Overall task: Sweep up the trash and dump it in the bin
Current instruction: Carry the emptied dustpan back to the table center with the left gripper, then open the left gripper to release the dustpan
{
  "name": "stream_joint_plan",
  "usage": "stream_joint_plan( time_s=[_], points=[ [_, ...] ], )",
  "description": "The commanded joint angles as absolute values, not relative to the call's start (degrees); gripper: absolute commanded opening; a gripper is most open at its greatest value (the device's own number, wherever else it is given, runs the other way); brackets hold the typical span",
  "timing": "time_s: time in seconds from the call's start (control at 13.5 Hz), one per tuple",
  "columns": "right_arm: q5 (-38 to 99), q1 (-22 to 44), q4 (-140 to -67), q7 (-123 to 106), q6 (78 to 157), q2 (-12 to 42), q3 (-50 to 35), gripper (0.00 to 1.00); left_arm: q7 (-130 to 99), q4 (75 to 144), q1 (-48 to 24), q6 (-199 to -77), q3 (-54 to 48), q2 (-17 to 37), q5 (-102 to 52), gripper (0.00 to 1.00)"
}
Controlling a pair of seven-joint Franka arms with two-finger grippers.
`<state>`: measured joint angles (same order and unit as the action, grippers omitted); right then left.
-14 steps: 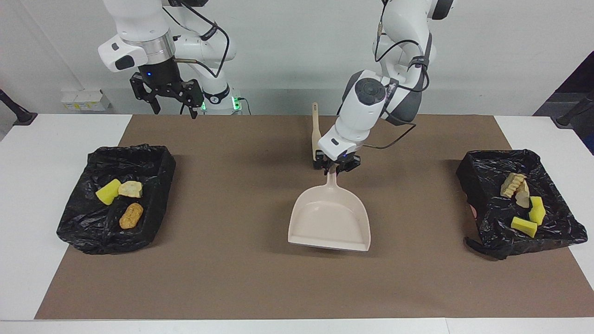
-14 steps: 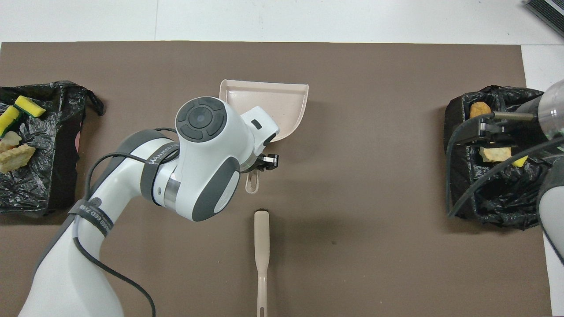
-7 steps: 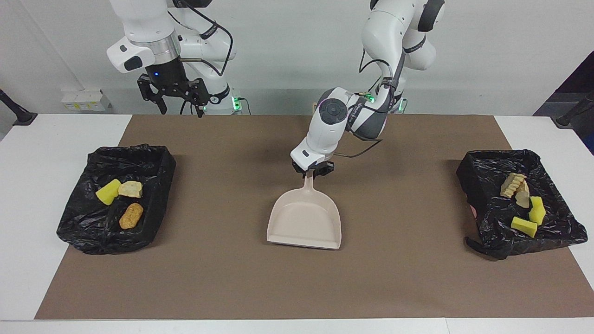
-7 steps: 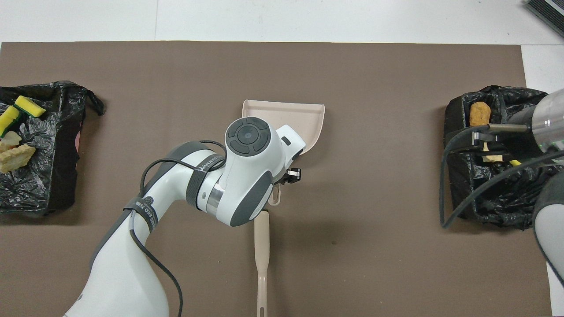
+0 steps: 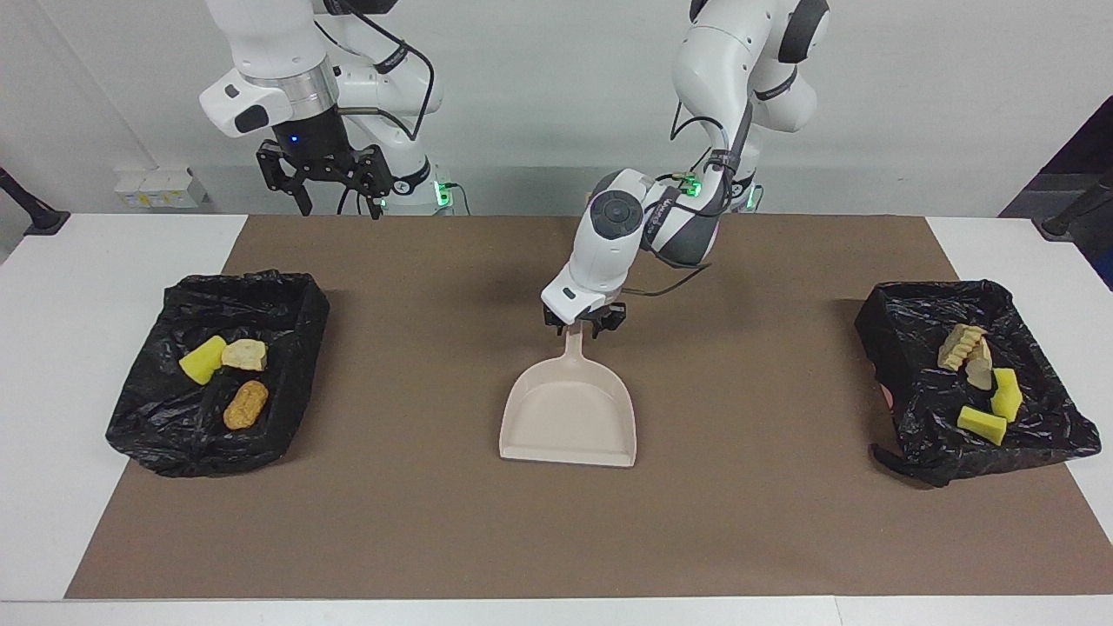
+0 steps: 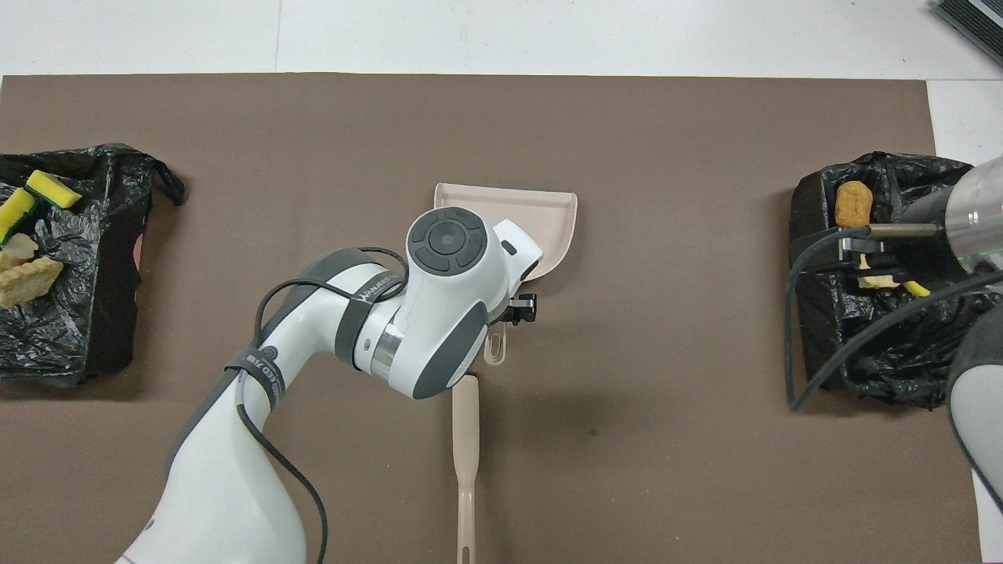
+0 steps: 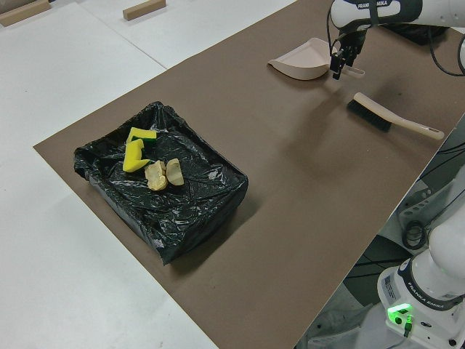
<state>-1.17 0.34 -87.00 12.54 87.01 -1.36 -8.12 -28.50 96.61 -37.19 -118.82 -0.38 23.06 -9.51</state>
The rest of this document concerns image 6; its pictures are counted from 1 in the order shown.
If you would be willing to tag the striped bread slices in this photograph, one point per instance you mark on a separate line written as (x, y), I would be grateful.
(30, 280)

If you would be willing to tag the pale bread piece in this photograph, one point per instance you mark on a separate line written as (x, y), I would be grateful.
(878, 280)

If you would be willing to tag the striped croissant piece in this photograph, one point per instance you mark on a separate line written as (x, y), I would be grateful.
(17, 249)

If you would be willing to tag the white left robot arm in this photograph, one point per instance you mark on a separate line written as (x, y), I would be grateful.
(439, 313)

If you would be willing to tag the brown bread roll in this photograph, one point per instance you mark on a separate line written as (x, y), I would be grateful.
(853, 205)

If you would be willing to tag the brown table mat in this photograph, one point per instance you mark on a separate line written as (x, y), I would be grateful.
(627, 470)

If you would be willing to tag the beige brush black bristles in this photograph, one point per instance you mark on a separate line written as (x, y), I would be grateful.
(466, 439)

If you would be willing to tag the beige plastic dustpan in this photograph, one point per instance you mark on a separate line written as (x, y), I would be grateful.
(541, 215)

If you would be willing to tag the bin with black bag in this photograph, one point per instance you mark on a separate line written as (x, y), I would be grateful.
(78, 313)
(893, 360)

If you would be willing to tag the dark ribbed grey panel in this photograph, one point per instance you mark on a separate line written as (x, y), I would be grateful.
(979, 19)

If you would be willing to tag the yellow sponge piece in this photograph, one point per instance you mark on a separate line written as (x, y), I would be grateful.
(921, 289)
(16, 215)
(53, 189)

